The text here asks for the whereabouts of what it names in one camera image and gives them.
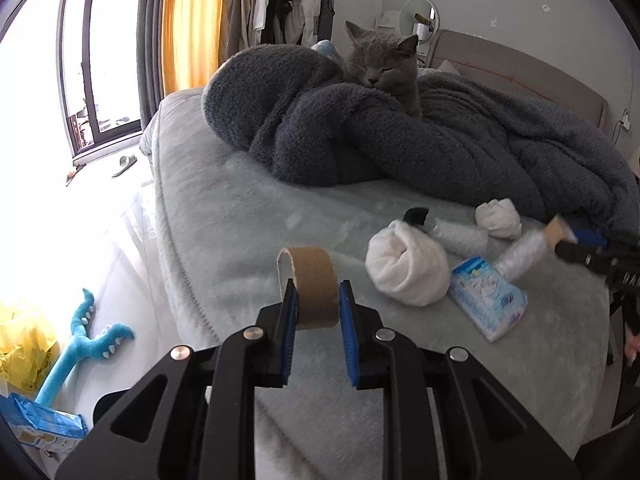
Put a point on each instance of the grey curtain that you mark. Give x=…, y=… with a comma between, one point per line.
x=149, y=34

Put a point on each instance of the blue tissue package on floor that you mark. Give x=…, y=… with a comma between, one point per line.
x=40, y=427

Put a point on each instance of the large white crumpled tissue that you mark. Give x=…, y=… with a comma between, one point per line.
x=408, y=266

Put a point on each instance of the round vanity mirror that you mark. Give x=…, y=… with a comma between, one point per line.
x=420, y=18

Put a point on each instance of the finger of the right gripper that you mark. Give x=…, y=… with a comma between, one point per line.
x=596, y=258
x=590, y=238

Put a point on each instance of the bubble wrap roll lower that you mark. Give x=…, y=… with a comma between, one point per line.
x=522, y=255

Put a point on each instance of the yellow plastic bag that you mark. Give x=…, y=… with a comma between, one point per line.
x=28, y=348

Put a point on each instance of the slipper on floor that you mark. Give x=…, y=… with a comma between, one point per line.
x=124, y=163

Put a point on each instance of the small black curved piece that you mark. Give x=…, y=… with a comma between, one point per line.
x=416, y=217

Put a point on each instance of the window frame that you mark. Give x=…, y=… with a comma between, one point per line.
x=96, y=55

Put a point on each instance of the black trash bin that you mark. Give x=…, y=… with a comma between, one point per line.
x=105, y=403

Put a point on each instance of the brown tape roll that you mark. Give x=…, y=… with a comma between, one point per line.
x=312, y=272

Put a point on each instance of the brown bed headboard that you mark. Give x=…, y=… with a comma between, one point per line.
x=508, y=70

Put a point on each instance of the blue white tissue pack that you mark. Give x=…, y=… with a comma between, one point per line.
x=492, y=303

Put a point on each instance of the hanging clothes rack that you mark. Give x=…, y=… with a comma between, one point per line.
x=249, y=23

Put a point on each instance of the dark grey fleece blanket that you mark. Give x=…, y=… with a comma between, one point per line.
x=293, y=110

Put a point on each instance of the grey cat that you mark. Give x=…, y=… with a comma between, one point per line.
x=385, y=62

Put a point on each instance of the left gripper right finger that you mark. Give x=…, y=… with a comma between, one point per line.
x=445, y=415

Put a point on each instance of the orange curtain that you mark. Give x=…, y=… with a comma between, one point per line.
x=189, y=43

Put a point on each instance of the small white tissue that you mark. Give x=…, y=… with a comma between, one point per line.
x=500, y=219

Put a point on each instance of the blue plush toy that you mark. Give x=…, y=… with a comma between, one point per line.
x=82, y=347

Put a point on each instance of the person's right hand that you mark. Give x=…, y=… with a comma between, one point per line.
x=632, y=346

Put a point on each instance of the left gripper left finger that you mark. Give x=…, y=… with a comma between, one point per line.
x=191, y=416

